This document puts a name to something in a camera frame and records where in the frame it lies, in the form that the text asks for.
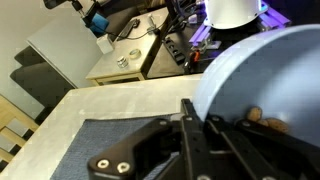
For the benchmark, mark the small wooden side table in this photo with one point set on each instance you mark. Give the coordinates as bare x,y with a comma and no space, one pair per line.
146,37

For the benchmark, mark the aluminium rail frame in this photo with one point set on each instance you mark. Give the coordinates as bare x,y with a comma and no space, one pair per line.
269,20

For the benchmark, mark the wooden chair middle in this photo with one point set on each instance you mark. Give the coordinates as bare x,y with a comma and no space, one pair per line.
8,113

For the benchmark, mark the roll of tape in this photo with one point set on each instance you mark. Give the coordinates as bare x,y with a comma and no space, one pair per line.
134,54

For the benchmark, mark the black keyboard remote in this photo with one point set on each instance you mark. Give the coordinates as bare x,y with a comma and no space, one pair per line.
128,28

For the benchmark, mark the blue plastic bowl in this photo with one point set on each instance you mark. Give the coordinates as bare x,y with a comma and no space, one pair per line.
278,71

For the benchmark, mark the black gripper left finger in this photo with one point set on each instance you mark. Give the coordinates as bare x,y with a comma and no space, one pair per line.
179,147

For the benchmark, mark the dark blue placemat near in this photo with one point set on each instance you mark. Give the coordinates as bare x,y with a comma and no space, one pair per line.
93,137

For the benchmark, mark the nuts in bowl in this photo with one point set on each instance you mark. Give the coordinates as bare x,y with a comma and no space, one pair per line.
255,114

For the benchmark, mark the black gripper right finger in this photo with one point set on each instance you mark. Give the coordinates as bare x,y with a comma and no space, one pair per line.
266,153

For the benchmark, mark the white power adapter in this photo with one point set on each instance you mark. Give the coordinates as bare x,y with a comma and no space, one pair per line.
105,44

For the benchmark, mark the small metal cylinder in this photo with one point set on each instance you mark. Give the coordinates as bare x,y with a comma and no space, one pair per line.
122,62

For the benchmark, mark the orange handled clamp lower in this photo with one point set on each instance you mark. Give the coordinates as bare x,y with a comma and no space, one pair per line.
191,61

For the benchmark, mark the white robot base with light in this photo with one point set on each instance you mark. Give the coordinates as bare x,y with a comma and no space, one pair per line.
228,14

